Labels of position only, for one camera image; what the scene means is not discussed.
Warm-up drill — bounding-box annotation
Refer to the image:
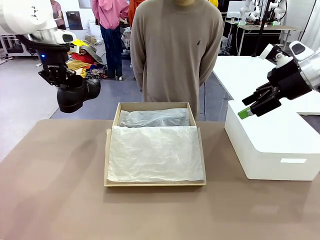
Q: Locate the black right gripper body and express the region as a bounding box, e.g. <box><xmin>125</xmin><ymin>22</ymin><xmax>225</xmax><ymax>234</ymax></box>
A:
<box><xmin>267</xmin><ymin>59</ymin><xmax>313</xmax><ymax>101</ymax></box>

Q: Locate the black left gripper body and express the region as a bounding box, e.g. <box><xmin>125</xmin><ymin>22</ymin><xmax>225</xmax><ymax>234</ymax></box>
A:
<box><xmin>36</xmin><ymin>45</ymin><xmax>70</xmax><ymax>70</ymax></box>

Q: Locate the black leather dress shoe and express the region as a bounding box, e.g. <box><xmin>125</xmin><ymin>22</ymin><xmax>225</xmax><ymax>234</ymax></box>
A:
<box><xmin>56</xmin><ymin>74</ymin><xmax>102</xmax><ymax>114</ymax></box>

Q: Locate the white tissue wrapping paper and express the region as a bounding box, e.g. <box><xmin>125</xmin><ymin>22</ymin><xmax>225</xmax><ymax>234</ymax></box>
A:
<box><xmin>107</xmin><ymin>107</ymin><xmax>204</xmax><ymax>183</ymax></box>

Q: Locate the small cardboard box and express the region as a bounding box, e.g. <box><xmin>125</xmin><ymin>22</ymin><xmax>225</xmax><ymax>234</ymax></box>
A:
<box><xmin>84</xmin><ymin>34</ymin><xmax>98</xmax><ymax>45</ymax></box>

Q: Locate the white storage box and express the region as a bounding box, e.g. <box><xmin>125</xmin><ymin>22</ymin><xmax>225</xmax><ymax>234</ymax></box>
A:
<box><xmin>87</xmin><ymin>19</ymin><xmax>101</xmax><ymax>36</ymax></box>

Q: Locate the cardboard shoe box with lid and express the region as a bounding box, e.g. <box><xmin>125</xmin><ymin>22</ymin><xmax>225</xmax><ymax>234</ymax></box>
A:
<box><xmin>103</xmin><ymin>101</ymin><xmax>208</xmax><ymax>188</ymax></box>

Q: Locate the colourful clothes pile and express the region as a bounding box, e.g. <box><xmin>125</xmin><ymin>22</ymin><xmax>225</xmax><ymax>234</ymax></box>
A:
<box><xmin>66</xmin><ymin>38</ymin><xmax>109</xmax><ymax>80</ymax></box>

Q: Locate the white table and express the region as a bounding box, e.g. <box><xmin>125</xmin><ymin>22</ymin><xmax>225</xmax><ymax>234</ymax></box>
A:
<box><xmin>211</xmin><ymin>55</ymin><xmax>320</xmax><ymax>115</ymax></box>

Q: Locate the black standing panel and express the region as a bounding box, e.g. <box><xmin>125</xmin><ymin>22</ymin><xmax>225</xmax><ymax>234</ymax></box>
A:
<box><xmin>65</xmin><ymin>10</ymin><xmax>82</xmax><ymax>31</ymax></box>

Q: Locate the seated person in mauve shirt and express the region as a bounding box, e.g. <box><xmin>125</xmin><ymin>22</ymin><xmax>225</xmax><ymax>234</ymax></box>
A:
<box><xmin>49</xmin><ymin>0</ymin><xmax>67</xmax><ymax>31</ymax></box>

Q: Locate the white block platform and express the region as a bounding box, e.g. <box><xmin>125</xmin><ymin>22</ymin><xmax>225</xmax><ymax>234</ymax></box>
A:
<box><xmin>224</xmin><ymin>98</ymin><xmax>320</xmax><ymax>182</ymax></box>

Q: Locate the grey background table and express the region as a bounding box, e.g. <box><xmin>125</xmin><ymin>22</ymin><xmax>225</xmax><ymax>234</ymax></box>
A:
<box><xmin>224</xmin><ymin>20</ymin><xmax>304</xmax><ymax>57</ymax></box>

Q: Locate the black pole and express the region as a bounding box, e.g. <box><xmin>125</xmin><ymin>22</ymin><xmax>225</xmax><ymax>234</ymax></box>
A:
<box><xmin>250</xmin><ymin>0</ymin><xmax>274</xmax><ymax>58</ymax></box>

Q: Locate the person in pink top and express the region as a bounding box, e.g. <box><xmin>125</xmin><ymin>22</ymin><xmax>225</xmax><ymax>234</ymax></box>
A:
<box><xmin>91</xmin><ymin>0</ymin><xmax>131</xmax><ymax>81</ymax></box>

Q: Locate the person in orange top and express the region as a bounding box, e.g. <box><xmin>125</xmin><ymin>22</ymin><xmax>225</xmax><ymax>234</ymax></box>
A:
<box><xmin>128</xmin><ymin>0</ymin><xmax>146</xmax><ymax>29</ymax></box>

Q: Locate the person in beige sweater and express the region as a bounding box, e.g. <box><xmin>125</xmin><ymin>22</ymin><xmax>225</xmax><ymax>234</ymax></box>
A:
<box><xmin>130</xmin><ymin>0</ymin><xmax>225</xmax><ymax>121</ymax></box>

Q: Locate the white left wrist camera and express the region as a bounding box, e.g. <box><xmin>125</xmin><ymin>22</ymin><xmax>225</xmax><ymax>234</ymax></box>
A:
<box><xmin>67</xmin><ymin>42</ymin><xmax>82</xmax><ymax>55</ymax></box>

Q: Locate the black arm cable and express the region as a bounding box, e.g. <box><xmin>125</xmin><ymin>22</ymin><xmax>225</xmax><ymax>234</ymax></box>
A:
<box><xmin>15</xmin><ymin>34</ymin><xmax>41</xmax><ymax>54</ymax></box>

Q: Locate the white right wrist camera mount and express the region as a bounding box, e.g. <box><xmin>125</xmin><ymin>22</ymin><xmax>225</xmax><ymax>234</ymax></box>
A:
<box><xmin>259</xmin><ymin>43</ymin><xmax>294</xmax><ymax>69</ymax></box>

